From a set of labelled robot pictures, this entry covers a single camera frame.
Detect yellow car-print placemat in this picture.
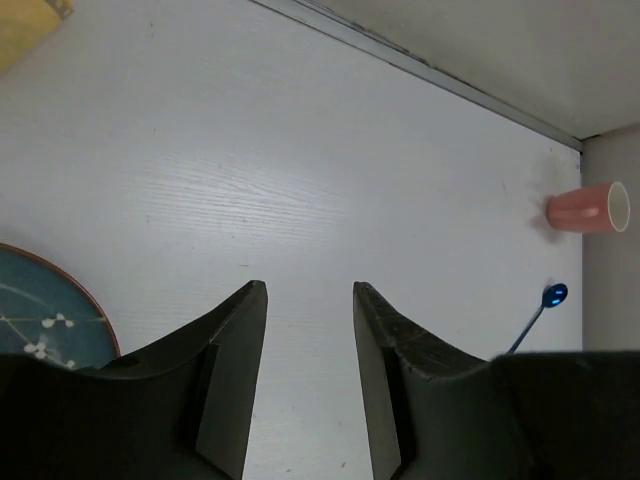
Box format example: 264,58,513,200
0,0,74,74

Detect pink ceramic mug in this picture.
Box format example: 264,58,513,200
546,181,631,234

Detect blue metal spoon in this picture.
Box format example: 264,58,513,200
507,283,568,354

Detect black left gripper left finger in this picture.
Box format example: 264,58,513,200
1,280,267,479

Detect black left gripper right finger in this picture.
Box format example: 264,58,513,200
353,282,639,479

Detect teal ceramic plate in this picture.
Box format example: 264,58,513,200
1,244,120,370

